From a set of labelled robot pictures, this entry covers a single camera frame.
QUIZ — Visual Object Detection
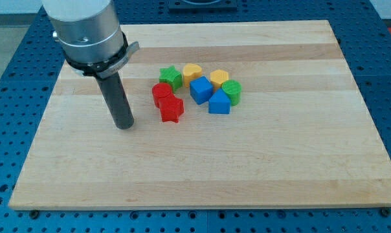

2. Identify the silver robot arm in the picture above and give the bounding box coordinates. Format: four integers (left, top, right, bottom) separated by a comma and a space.
42, 0, 140, 79

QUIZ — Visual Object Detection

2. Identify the green cylinder block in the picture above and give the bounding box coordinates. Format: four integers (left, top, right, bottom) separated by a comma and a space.
221, 80, 242, 106

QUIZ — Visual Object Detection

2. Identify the green star block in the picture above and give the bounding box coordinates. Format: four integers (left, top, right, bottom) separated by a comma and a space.
159, 65, 183, 93

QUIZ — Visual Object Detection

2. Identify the blue triangle block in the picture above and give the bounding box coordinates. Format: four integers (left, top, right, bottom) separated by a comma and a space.
208, 89, 230, 115

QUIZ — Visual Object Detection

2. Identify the red star block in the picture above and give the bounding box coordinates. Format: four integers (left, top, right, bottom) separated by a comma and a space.
159, 96, 184, 123

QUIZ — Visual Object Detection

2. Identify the blue cube block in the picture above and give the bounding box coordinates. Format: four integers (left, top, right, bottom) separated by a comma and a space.
190, 76, 213, 105

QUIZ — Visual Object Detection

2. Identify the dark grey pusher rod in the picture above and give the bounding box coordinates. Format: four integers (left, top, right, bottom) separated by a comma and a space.
95, 72, 134, 129

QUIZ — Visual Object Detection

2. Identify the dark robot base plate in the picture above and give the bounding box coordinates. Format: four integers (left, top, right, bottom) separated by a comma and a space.
167, 0, 238, 12

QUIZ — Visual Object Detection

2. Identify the red cylinder block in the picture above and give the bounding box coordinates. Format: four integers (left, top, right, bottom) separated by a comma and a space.
151, 83, 173, 108

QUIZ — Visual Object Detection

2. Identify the wooden board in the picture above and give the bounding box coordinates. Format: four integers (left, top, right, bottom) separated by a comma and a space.
9, 20, 391, 210

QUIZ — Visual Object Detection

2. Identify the yellow heart block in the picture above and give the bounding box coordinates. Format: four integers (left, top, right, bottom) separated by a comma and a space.
183, 63, 203, 88

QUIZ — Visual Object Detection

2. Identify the yellow hexagon block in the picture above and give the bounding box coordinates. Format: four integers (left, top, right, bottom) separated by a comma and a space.
210, 69, 229, 92

